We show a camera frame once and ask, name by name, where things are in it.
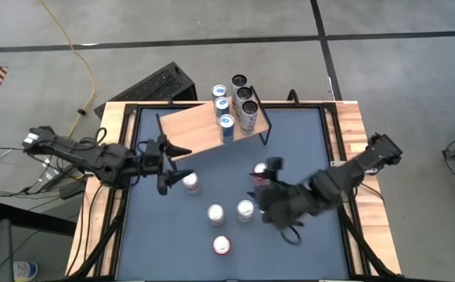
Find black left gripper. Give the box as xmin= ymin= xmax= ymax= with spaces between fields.
xmin=135 ymin=133 xmax=196 ymax=197

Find white Celsius can palm print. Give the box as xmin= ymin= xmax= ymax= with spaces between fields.
xmin=230 ymin=73 xmax=248 ymax=99

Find red Fanta strawberry can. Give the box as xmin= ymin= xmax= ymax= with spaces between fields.
xmin=252 ymin=162 xmax=272 ymax=189
xmin=211 ymin=234 xmax=233 ymax=256

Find wooden shelf black metal legs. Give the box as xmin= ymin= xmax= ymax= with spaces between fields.
xmin=155 ymin=85 xmax=273 ymax=162

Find blue silver Red Bull can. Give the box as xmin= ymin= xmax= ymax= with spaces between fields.
xmin=211 ymin=84 xmax=228 ymax=101
xmin=213 ymin=96 xmax=231 ymax=118
xmin=218 ymin=113 xmax=236 ymax=144

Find white Celsius Peach Vibe can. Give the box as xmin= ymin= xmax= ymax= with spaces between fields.
xmin=239 ymin=99 xmax=260 ymax=136
xmin=234 ymin=85 xmax=255 ymax=114

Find silver Diet Coke can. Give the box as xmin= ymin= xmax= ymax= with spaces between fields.
xmin=181 ymin=171 xmax=204 ymax=197
xmin=206 ymin=203 xmax=226 ymax=228
xmin=235 ymin=199 xmax=255 ymax=224

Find black table frame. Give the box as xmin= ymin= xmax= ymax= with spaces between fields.
xmin=68 ymin=89 xmax=404 ymax=282

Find yellow cable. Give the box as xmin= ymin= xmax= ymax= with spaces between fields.
xmin=38 ymin=0 xmax=97 ymax=117

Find black perforated case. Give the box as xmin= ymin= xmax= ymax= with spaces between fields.
xmin=93 ymin=61 xmax=198 ymax=120

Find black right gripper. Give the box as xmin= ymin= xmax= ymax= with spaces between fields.
xmin=247 ymin=156 xmax=318 ymax=231

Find white blue container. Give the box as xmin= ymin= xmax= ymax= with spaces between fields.
xmin=13 ymin=261 xmax=39 ymax=282

